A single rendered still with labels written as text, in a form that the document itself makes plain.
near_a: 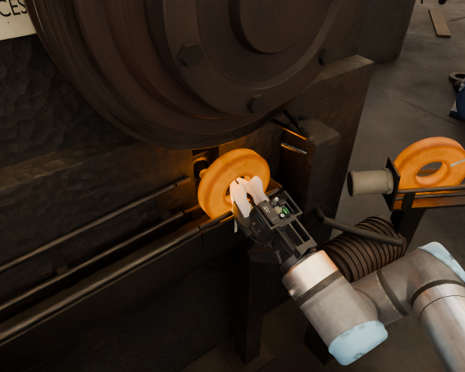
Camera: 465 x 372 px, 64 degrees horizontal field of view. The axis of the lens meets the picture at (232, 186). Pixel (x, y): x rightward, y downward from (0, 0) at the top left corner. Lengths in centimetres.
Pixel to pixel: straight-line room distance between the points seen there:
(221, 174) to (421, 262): 37
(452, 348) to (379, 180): 40
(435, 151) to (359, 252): 28
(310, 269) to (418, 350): 92
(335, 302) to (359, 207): 128
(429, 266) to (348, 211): 115
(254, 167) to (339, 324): 32
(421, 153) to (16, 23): 76
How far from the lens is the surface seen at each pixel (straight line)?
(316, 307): 63
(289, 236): 65
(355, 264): 94
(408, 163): 90
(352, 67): 95
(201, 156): 79
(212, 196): 70
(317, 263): 63
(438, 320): 66
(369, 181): 90
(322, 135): 81
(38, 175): 64
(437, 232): 189
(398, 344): 148
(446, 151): 92
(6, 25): 58
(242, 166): 71
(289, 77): 52
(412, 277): 71
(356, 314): 63
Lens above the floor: 123
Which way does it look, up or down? 41 degrees down
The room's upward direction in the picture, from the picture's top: straight up
